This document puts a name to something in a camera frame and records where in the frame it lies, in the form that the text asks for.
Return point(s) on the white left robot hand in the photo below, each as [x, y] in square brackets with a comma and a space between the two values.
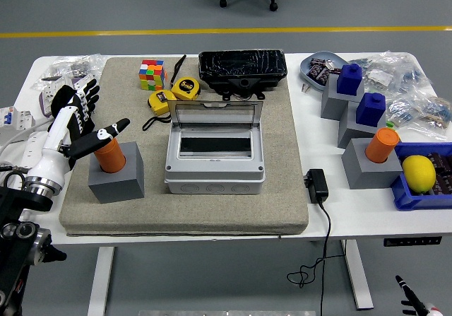
[53, 143]

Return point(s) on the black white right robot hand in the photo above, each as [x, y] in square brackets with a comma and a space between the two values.
[411, 295]

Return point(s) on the orange cylinder battery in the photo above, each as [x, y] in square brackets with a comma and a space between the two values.
[111, 160]
[381, 146]

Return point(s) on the clear hinged box lid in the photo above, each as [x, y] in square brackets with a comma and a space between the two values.
[215, 114]

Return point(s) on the grey electrical junction box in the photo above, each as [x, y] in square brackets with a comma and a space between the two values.
[215, 174]

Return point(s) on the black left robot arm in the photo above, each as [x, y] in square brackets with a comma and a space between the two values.
[14, 203]

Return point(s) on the white circuit breaker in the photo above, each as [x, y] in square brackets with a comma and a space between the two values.
[16, 118]

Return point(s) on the white socket purple back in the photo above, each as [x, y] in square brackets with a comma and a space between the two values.
[47, 98]

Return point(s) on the black cloth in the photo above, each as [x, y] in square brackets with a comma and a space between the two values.
[61, 98]

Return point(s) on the black table control panel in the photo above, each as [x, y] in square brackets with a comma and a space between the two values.
[413, 241]

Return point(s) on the white table leg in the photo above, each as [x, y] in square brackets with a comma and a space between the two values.
[358, 273]
[100, 280]

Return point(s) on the clear bag of small parts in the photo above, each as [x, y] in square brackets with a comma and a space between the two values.
[413, 77]
[44, 81]
[77, 63]
[434, 114]
[400, 109]
[378, 77]

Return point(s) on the grey block holder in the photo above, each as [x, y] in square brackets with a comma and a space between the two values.
[332, 104]
[367, 174]
[347, 132]
[120, 188]

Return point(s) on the blue plastic bin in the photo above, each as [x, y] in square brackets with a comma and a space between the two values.
[409, 199]

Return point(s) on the large colourful puzzle cube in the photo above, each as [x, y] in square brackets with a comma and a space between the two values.
[152, 75]

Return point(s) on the yellow lemon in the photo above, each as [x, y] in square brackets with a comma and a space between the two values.
[418, 174]

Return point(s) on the dark components pile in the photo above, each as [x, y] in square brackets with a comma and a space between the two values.
[443, 174]

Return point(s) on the yellow tape measure black label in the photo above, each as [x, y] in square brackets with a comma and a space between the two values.
[185, 89]

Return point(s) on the black power adapter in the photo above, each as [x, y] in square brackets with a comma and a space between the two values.
[318, 185]

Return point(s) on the black tweezers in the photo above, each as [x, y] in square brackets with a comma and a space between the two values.
[178, 68]

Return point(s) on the small green piece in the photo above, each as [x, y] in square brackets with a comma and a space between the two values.
[391, 124]

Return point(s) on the grey-brown fabric mat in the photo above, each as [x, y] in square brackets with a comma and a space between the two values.
[212, 210]

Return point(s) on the blue plastic bottle block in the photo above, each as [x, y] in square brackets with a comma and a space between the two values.
[349, 81]
[370, 111]

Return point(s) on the black plastic tray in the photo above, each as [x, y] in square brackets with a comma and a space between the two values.
[243, 65]

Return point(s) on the small metal clip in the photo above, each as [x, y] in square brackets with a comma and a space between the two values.
[305, 88]

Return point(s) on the dark wrapped candy packet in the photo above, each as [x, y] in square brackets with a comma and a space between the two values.
[315, 70]
[324, 76]
[317, 61]

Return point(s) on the blue-grey dish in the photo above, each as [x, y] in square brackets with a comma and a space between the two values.
[307, 77]

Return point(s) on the white wall switch panel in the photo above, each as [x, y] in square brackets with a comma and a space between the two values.
[79, 81]

